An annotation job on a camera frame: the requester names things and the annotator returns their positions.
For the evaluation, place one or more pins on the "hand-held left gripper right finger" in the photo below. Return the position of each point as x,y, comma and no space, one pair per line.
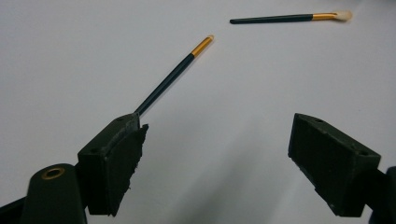
333,161

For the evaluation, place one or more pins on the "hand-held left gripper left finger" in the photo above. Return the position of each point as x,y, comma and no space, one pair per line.
106,168

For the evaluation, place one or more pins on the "white-tipped dark makeup brush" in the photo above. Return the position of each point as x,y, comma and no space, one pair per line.
274,19

